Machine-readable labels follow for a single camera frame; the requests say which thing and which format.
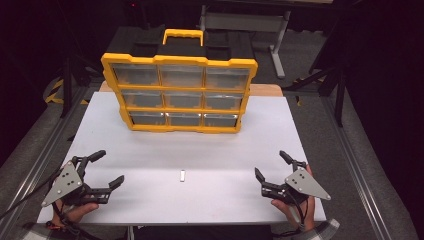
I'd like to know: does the person's left hand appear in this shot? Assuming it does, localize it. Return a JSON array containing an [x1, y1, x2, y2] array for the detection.
[[51, 202, 100, 230]]

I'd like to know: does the person's right hand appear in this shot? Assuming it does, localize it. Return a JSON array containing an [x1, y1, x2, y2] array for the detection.
[[270, 196, 316, 232]]

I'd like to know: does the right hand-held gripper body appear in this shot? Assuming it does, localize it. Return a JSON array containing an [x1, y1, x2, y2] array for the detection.
[[261, 161, 332, 205]]

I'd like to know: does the aluminium rail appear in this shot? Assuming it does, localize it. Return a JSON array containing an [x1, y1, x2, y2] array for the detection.
[[320, 96, 396, 240], [0, 86, 98, 240]]

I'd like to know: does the yellow black hazard tape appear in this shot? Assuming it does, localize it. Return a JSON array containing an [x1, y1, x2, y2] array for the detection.
[[44, 78, 90, 105]]

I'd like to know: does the black cable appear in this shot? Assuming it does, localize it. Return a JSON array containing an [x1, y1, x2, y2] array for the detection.
[[0, 168, 64, 221], [288, 193, 308, 235]]

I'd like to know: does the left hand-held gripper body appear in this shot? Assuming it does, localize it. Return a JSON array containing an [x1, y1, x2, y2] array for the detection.
[[41, 155, 111, 208]]

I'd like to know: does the black stand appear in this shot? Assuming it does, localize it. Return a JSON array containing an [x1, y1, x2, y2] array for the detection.
[[60, 56, 101, 118], [286, 64, 348, 128]]

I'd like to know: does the clear plastic organizer drawer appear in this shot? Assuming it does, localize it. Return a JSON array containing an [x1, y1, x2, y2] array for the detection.
[[203, 92, 244, 111]]

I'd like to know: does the yellow drawer organizer cabinet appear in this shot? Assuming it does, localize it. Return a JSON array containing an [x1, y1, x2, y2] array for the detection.
[[100, 28, 259, 134]]

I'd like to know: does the set of clear plastic drawers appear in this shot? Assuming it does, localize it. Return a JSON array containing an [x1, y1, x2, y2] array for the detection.
[[111, 63, 251, 128]]

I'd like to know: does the grey metal desk frame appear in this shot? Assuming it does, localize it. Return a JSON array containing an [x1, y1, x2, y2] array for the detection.
[[199, 4, 293, 80]]

